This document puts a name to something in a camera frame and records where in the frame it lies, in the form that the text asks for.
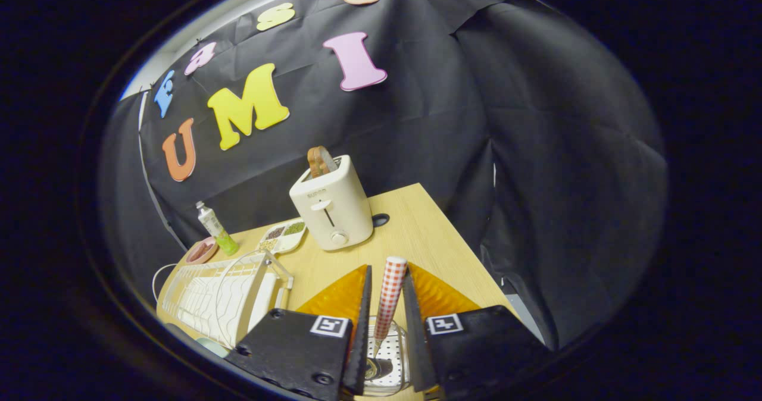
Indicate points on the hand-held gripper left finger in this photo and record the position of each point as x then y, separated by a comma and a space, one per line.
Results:
360, 353

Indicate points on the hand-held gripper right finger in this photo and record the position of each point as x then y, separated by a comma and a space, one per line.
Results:
415, 347

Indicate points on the pink plate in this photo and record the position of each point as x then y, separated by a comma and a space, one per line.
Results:
212, 256

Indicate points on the white drip tray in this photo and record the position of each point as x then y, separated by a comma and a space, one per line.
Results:
262, 306

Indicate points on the white divided bean tray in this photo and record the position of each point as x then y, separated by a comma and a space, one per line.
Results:
286, 243

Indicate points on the white toaster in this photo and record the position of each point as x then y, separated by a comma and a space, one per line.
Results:
339, 210

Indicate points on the brown meat piece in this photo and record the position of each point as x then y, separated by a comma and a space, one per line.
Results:
206, 247
195, 253

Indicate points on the green drink bottle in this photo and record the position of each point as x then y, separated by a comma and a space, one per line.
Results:
217, 228

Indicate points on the brown bread slice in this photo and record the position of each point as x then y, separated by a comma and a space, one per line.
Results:
318, 163

